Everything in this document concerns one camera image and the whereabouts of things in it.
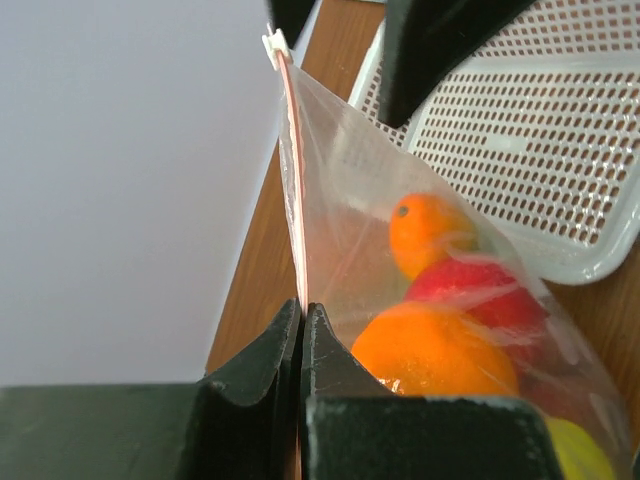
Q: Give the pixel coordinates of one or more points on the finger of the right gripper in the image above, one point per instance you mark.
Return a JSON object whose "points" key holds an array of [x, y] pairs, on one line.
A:
{"points": [[424, 40], [290, 16]]}

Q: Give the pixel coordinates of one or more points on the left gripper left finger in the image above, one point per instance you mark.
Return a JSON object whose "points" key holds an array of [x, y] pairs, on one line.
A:
{"points": [[236, 423]]}

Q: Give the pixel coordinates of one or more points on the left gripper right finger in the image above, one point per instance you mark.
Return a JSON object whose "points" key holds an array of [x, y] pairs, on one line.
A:
{"points": [[351, 427]]}

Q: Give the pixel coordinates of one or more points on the clear zip top bag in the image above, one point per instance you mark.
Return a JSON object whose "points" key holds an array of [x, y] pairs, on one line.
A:
{"points": [[342, 179]]}

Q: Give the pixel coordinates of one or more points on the white perforated plastic basket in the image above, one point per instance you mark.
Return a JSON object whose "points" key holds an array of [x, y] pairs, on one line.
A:
{"points": [[539, 131]]}

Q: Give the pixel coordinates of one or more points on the orange fake orange front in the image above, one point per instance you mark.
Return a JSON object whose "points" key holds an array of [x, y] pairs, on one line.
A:
{"points": [[418, 349]]}

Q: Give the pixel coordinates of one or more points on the red fake apple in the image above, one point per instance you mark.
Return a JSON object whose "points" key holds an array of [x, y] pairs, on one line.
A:
{"points": [[490, 293]]}

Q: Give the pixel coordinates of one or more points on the yellow fake lemon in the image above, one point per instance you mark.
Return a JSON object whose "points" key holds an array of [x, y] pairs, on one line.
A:
{"points": [[579, 456]]}

